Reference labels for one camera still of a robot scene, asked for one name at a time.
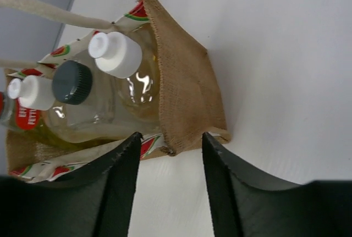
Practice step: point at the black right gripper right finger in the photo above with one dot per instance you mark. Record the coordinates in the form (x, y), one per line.
(246, 201)

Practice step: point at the clear bottle dark cap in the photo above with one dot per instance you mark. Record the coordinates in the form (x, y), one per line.
(85, 103)

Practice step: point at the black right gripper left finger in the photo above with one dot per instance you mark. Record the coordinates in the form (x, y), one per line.
(94, 200)

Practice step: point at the amber bottle white cap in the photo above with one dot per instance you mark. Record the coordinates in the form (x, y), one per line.
(131, 64)
(33, 97)

